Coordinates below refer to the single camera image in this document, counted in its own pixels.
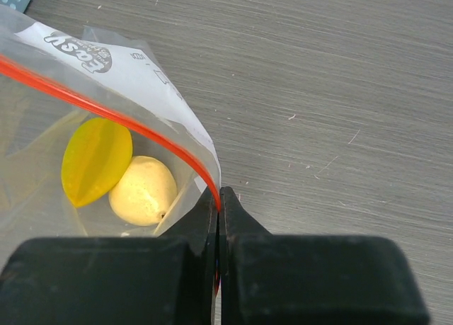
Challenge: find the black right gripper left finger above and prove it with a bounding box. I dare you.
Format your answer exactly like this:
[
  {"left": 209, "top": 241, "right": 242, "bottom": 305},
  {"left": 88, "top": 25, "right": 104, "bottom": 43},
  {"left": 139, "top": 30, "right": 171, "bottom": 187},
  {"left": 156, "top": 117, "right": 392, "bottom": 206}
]
[{"left": 1, "top": 190, "right": 218, "bottom": 324}]

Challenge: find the clear zip bag orange zipper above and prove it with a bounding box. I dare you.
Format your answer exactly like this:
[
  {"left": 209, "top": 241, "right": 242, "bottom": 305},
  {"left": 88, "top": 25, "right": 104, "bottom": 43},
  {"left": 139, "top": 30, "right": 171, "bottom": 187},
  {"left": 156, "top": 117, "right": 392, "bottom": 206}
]
[{"left": 1, "top": 6, "right": 222, "bottom": 263}]

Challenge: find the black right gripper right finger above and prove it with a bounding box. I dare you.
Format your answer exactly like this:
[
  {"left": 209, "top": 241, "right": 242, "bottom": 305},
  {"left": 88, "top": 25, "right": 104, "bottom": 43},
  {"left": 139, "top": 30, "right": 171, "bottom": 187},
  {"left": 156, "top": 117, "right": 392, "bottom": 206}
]
[{"left": 218, "top": 187, "right": 430, "bottom": 324}]

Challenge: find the yellow star fruit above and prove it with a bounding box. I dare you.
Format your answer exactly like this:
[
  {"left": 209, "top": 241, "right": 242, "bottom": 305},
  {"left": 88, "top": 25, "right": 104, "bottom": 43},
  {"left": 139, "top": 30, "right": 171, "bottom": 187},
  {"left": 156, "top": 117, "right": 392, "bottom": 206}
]
[{"left": 61, "top": 118, "right": 133, "bottom": 207}]

